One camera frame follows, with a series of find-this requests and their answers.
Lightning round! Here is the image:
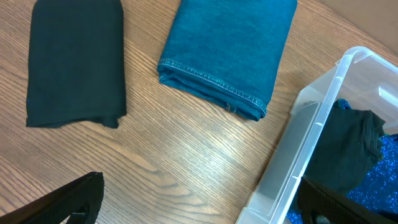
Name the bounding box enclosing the blue denim folded cloth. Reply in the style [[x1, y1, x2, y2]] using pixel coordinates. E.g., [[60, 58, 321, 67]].
[[157, 0, 297, 121]]

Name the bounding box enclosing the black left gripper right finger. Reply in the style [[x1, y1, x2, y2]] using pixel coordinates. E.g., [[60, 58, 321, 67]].
[[297, 177, 395, 224]]

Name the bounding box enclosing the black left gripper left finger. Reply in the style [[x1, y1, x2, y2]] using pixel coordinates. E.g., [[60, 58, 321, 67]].
[[1, 172, 104, 224]]

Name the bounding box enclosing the black folded cloth left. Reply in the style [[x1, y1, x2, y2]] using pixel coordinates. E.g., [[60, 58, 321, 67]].
[[26, 0, 127, 128]]

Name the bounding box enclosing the sparkly blue green cloth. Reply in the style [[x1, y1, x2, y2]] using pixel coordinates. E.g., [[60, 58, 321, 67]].
[[285, 98, 398, 224]]

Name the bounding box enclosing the clear plastic storage container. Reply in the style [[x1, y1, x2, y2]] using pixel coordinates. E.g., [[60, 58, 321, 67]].
[[236, 46, 397, 224]]

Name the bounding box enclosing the black garment long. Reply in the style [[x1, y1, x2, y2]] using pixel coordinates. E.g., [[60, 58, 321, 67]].
[[305, 104, 385, 194]]

